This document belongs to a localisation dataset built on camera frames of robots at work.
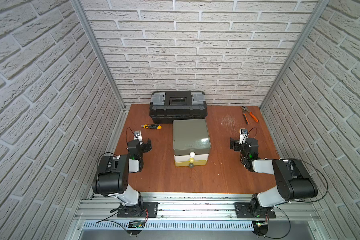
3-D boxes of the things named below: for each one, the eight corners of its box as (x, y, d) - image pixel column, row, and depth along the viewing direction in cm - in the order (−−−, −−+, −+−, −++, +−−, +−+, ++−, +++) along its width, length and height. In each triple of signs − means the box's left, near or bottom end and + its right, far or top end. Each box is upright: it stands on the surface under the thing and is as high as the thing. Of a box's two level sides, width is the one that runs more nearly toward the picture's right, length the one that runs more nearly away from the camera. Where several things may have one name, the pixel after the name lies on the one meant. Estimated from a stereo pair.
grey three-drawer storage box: (173, 168, 90) (171, 151, 72) (175, 139, 103) (173, 119, 86) (206, 168, 90) (212, 152, 72) (203, 139, 103) (207, 119, 86)
